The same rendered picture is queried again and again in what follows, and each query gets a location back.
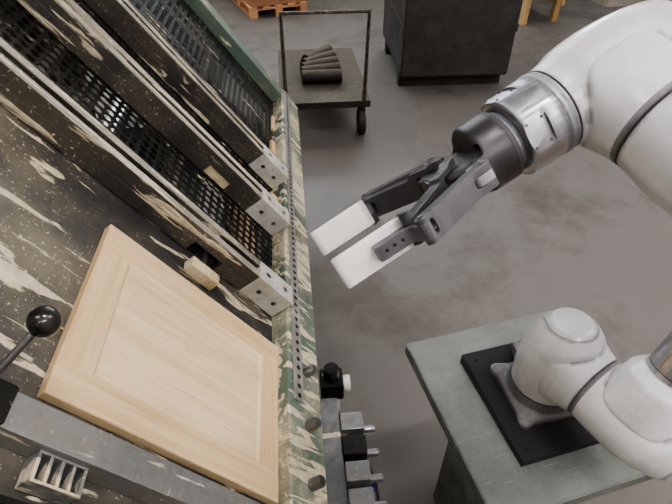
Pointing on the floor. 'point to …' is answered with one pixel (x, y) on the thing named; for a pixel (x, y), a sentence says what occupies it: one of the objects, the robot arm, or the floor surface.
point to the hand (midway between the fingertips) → (336, 252)
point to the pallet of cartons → (268, 6)
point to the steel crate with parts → (450, 40)
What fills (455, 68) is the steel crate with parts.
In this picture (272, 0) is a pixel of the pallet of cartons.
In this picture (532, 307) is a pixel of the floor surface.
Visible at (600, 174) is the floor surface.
